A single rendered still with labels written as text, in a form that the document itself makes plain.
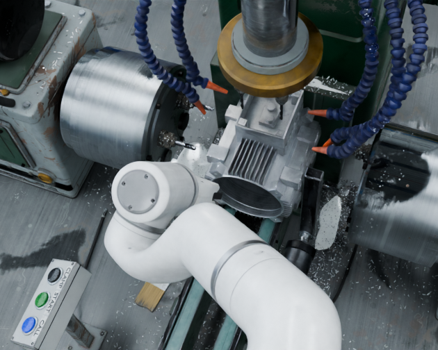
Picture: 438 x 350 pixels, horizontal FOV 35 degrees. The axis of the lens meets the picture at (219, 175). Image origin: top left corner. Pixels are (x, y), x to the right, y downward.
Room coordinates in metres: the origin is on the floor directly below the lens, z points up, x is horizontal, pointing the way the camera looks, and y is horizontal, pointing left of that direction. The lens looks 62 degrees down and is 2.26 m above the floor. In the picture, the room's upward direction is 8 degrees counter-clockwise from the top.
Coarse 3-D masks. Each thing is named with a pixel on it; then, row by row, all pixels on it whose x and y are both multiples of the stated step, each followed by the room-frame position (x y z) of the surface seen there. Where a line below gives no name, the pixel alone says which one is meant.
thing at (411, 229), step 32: (384, 128) 0.65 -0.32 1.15; (384, 160) 0.57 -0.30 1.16; (416, 160) 0.56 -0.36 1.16; (352, 192) 0.56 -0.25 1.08; (384, 192) 0.52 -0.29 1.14; (416, 192) 0.51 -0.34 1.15; (352, 224) 0.49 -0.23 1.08; (384, 224) 0.48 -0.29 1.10; (416, 224) 0.46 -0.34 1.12; (416, 256) 0.43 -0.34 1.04
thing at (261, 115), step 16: (240, 112) 0.73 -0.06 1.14; (256, 112) 0.75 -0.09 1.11; (272, 112) 0.73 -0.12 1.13; (288, 112) 0.73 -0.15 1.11; (240, 128) 0.70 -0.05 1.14; (256, 128) 0.71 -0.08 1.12; (272, 128) 0.70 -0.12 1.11; (288, 128) 0.68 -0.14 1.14; (272, 144) 0.67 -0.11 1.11; (288, 144) 0.67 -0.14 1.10
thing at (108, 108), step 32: (96, 64) 0.88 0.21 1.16; (128, 64) 0.88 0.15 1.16; (160, 64) 0.87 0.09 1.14; (64, 96) 0.84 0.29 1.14; (96, 96) 0.81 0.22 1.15; (128, 96) 0.80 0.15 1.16; (160, 96) 0.79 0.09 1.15; (64, 128) 0.79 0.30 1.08; (96, 128) 0.76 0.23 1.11; (128, 128) 0.74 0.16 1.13; (160, 128) 0.76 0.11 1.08; (96, 160) 0.75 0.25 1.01; (128, 160) 0.71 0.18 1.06; (160, 160) 0.73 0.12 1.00
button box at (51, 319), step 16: (48, 272) 0.49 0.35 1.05; (64, 272) 0.48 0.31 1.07; (80, 272) 0.48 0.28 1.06; (48, 288) 0.46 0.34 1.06; (64, 288) 0.45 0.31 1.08; (80, 288) 0.46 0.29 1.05; (32, 304) 0.44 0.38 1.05; (48, 304) 0.42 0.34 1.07; (64, 304) 0.42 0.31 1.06; (48, 320) 0.39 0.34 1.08; (64, 320) 0.40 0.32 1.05; (16, 336) 0.38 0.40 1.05; (32, 336) 0.37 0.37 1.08; (48, 336) 0.37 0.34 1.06
